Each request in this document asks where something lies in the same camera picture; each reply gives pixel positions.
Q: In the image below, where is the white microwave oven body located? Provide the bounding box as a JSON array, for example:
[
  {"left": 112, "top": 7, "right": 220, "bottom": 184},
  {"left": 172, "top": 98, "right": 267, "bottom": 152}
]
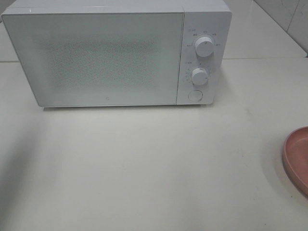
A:
[{"left": 1, "top": 0, "right": 232, "bottom": 106}]

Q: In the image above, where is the white round knob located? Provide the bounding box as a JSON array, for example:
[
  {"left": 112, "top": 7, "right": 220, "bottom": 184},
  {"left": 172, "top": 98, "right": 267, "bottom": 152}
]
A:
[
  {"left": 191, "top": 68, "right": 209, "bottom": 86},
  {"left": 194, "top": 35, "right": 215, "bottom": 57}
]

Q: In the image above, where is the pink round plate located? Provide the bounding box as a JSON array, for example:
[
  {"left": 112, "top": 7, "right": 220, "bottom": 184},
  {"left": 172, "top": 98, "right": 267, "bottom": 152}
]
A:
[{"left": 282, "top": 127, "right": 308, "bottom": 197}]

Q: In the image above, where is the white round door button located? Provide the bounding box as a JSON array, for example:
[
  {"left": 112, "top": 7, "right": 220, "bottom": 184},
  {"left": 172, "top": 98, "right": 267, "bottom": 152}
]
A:
[{"left": 188, "top": 90, "right": 203, "bottom": 102}]

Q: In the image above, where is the white microwave door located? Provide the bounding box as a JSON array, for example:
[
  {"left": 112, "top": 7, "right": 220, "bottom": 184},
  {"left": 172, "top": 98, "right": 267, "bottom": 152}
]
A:
[{"left": 3, "top": 13, "right": 183, "bottom": 107}]

